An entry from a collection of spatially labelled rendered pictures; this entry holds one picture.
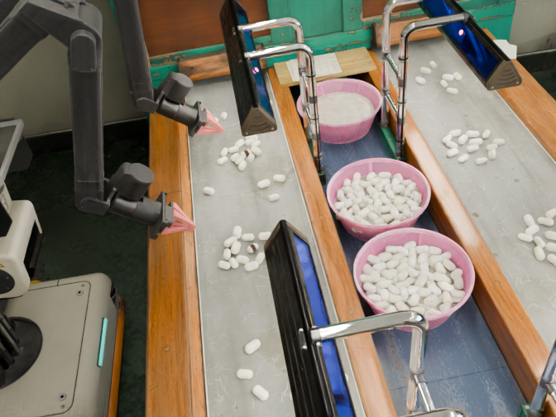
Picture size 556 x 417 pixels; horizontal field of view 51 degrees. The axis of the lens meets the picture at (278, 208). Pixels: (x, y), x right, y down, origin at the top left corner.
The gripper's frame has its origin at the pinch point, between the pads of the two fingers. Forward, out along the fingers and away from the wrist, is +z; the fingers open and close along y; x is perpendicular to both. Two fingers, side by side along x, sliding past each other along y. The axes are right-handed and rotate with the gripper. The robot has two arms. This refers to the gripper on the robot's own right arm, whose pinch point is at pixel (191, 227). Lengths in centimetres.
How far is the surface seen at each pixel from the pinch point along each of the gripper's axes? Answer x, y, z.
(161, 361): 13.3, -28.6, -1.4
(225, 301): 5.9, -14.3, 11.2
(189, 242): 9.8, 5.5, 4.8
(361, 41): -36, 84, 52
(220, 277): 6.3, -6.8, 10.8
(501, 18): -68, 84, 92
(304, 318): -32, -50, -2
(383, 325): -39, -54, 6
